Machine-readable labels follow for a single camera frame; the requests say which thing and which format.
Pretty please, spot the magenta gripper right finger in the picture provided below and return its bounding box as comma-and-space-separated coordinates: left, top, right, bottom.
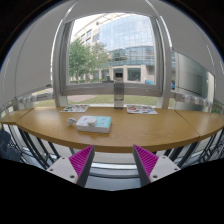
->
133, 145, 180, 186

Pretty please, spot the dark chair at left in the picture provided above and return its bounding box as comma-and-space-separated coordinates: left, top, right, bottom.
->
0, 129, 20, 162

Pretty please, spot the white charger plug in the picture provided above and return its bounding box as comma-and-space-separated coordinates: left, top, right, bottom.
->
87, 117, 97, 126

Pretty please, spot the right colourful paper sheet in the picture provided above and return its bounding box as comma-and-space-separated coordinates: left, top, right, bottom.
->
127, 105, 156, 114

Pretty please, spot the wooden curved table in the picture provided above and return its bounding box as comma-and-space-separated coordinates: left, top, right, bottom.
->
0, 107, 224, 153

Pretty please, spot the window frame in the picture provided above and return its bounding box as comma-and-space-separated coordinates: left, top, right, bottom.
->
52, 12, 172, 108

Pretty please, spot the left colourful paper sheet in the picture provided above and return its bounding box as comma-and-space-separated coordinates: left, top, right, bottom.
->
61, 104, 89, 112

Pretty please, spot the clear water bottle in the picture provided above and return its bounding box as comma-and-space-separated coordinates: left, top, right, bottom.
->
114, 73, 124, 109

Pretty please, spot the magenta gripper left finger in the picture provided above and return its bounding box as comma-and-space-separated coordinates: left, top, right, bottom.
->
47, 145, 95, 187

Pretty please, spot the white coiled charger cable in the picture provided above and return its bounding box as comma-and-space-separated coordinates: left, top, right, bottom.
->
66, 117, 79, 127

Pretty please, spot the colourful paper sheet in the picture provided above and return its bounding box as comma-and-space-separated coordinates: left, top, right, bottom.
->
61, 104, 89, 112
127, 105, 156, 114

